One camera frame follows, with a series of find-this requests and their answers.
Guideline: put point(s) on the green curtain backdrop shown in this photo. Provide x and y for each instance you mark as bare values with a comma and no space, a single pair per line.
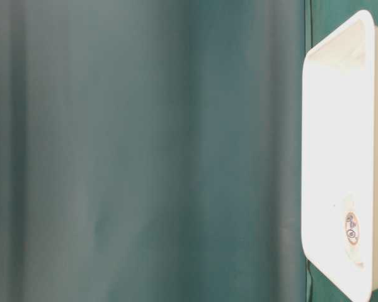
151,151

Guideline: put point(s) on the white tape roll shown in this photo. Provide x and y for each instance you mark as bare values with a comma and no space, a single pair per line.
351,231

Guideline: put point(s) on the white plastic case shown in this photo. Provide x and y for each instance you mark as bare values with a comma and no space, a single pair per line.
340,152

